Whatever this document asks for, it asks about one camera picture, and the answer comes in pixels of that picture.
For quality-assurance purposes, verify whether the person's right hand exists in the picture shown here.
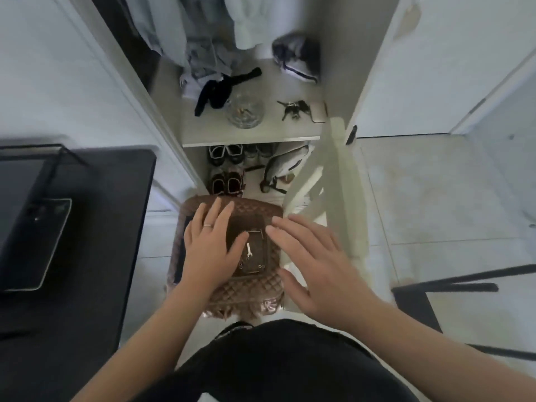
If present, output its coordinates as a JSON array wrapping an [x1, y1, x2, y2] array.
[[266, 213, 380, 332]]

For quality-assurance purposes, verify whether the person's left hand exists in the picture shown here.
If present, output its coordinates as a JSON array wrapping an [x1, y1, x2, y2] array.
[[183, 197, 250, 295]]

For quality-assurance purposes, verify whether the person's left forearm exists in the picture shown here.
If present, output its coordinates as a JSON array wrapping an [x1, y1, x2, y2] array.
[[70, 284, 230, 402]]

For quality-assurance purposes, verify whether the person's right forearm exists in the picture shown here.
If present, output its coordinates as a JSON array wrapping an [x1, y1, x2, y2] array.
[[335, 298, 536, 402]]

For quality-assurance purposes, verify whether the black phone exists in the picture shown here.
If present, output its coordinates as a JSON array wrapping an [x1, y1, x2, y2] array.
[[173, 221, 190, 286]]

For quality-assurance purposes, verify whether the brown quilted bag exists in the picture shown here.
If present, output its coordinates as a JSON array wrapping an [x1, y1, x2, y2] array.
[[165, 194, 288, 321]]

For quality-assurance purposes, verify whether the pair of brown sandals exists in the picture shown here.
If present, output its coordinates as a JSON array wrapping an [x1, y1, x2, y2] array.
[[209, 171, 246, 197]]

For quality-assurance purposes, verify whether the white wardrobe door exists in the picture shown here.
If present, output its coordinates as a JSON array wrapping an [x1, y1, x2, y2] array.
[[281, 116, 362, 259]]

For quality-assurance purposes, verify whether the pair of black white sneakers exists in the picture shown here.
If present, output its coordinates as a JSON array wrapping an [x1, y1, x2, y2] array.
[[208, 144, 245, 166]]

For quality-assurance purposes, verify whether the grey shoe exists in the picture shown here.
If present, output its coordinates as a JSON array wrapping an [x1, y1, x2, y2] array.
[[259, 145, 314, 194]]

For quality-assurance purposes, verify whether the pair of grey shoes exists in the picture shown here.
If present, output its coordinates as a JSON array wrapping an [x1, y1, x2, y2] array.
[[244, 142, 274, 164]]

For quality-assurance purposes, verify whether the person's black clothing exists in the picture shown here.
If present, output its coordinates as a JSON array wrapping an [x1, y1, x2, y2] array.
[[136, 318, 421, 402]]

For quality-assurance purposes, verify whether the clear glass ashtray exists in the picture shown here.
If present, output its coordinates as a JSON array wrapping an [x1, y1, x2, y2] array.
[[226, 89, 265, 130]]

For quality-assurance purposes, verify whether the black desk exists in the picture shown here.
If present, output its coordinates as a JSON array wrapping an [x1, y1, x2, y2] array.
[[0, 146, 158, 402]]

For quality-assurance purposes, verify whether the bunch of dark keys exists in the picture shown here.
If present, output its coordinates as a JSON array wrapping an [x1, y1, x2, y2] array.
[[276, 100, 313, 121]]

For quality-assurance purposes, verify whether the black sock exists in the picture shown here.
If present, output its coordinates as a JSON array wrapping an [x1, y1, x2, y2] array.
[[194, 67, 263, 118]]

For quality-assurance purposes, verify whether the white crumpled cloth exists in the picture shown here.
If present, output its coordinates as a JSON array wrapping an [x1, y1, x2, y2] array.
[[179, 73, 204, 101]]

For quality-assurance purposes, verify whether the white wardrobe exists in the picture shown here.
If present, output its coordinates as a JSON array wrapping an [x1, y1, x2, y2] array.
[[54, 0, 403, 205]]

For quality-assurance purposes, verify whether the hanging grey garment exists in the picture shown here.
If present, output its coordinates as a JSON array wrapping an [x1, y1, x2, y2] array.
[[124, 0, 236, 81]]

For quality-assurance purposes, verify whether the hanging white garment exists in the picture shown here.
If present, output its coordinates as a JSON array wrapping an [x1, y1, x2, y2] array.
[[221, 0, 287, 50]]

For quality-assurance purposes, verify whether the white room door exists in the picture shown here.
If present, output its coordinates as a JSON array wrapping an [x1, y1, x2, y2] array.
[[356, 0, 536, 139]]

